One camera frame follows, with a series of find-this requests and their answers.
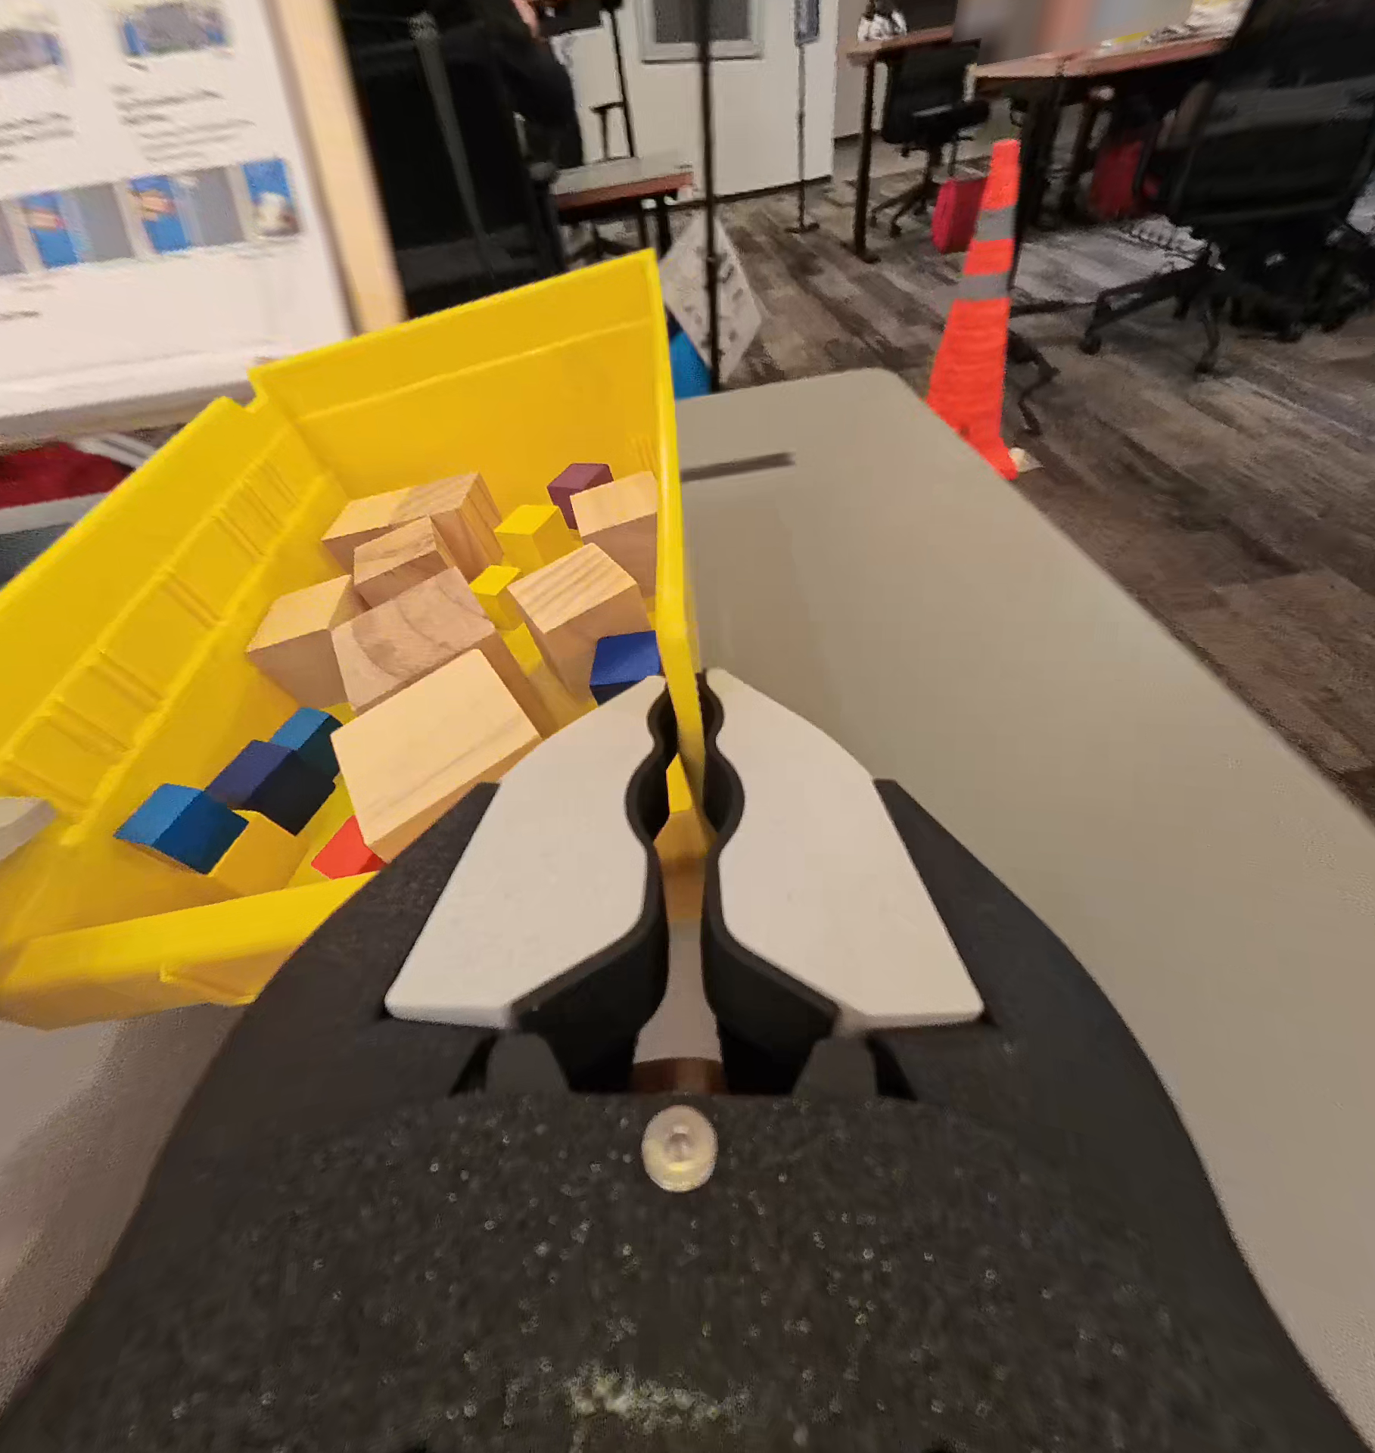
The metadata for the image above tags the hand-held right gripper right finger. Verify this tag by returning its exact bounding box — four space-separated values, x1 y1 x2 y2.
698 668 986 1096

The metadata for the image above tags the pile of mixed wooden cubes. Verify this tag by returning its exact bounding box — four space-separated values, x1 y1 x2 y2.
113 460 662 880

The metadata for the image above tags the wooden board with instruction poster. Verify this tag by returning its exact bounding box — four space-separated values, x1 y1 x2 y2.
0 0 407 440

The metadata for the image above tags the grey framed wall panel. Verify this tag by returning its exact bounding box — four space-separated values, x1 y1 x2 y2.
638 0 766 63

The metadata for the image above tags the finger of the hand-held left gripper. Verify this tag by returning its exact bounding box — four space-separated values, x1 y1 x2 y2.
0 796 60 888

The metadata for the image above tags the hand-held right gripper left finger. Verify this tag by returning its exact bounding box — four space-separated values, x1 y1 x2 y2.
384 676 679 1096

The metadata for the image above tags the red bag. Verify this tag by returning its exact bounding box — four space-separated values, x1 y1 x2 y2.
932 175 989 253
0 440 134 514
1086 128 1156 220

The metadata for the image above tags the orange traffic cone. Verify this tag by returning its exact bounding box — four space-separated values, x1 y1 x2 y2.
925 137 1024 481

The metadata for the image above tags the small wooden table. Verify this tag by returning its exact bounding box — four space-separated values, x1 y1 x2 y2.
547 151 695 264

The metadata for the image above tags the yellow plastic box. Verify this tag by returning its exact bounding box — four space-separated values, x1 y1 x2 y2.
0 250 712 1029

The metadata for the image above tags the white printed sheet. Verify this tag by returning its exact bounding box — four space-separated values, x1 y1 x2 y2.
655 215 763 383

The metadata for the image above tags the black office chair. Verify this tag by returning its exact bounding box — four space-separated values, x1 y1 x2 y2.
335 0 589 321
867 36 991 235
1078 0 1375 378

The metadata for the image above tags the black tripod stand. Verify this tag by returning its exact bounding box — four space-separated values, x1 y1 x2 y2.
687 0 727 389

